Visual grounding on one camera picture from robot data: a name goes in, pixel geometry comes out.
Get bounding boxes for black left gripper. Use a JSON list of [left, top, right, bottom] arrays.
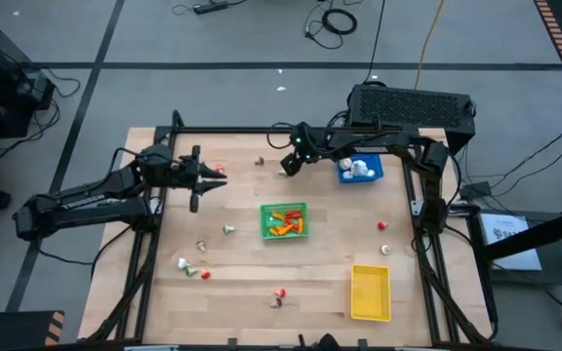
[[166, 144, 227, 214]]

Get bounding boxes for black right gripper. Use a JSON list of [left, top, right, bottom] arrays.
[[280, 124, 334, 176]]

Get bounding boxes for green plastic basket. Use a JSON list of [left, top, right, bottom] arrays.
[[260, 202, 310, 241]]

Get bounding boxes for blue plastic basket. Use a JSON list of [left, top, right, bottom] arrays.
[[335, 153, 384, 184]]

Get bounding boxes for black computer tower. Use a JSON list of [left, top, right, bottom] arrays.
[[347, 83, 476, 157]]

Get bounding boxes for yellow plastic basket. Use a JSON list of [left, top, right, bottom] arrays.
[[350, 264, 392, 323]]

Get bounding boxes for black power strip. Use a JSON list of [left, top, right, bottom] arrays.
[[192, 0, 230, 15]]

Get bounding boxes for black power adapter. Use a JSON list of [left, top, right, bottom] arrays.
[[459, 180, 481, 201]]

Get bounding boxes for white printed paper sheet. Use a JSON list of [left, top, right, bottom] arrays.
[[478, 213, 543, 272]]

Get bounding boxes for black box hazard stripes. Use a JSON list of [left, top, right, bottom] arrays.
[[0, 309, 66, 351]]

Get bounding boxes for black metal stand beam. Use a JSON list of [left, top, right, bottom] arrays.
[[480, 204, 562, 264]]

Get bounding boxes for dark grey side table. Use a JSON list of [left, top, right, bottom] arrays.
[[465, 209, 562, 289]]

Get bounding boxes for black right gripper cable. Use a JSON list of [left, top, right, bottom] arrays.
[[265, 121, 297, 151]]

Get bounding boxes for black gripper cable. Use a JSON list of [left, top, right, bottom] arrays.
[[265, 121, 297, 151], [108, 146, 141, 182]]

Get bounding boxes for black aluminium table frame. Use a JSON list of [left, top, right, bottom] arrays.
[[83, 109, 497, 345]]

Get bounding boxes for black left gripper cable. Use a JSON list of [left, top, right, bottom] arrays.
[[108, 146, 141, 182]]

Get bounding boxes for straight black floor cable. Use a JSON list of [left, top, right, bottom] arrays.
[[362, 0, 387, 84]]

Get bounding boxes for coiled black cable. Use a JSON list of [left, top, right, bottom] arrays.
[[303, 0, 359, 51]]

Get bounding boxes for yellow floor cable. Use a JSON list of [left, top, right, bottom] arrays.
[[413, 0, 446, 92]]

